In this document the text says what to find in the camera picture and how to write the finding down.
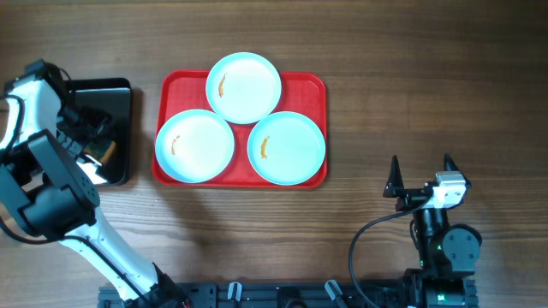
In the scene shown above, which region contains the light blue plate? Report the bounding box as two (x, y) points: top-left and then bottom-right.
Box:
(247, 111), (326, 186)
(205, 52), (282, 124)
(155, 109), (235, 184)

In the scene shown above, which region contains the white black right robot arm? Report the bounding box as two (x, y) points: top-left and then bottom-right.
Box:
(383, 155), (482, 308)

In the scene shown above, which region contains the black water basin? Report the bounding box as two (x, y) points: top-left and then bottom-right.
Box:
(57, 78), (133, 186)

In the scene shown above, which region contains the orange green sponge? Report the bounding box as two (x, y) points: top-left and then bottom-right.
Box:
(83, 139), (116, 165)

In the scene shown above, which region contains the light blue plate top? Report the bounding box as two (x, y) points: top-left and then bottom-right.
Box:
(205, 52), (282, 124)

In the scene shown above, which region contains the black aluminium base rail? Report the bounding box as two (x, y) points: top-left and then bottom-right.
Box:
(97, 279), (479, 308)

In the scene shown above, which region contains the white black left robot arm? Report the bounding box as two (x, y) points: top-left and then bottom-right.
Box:
(1, 60), (191, 307)

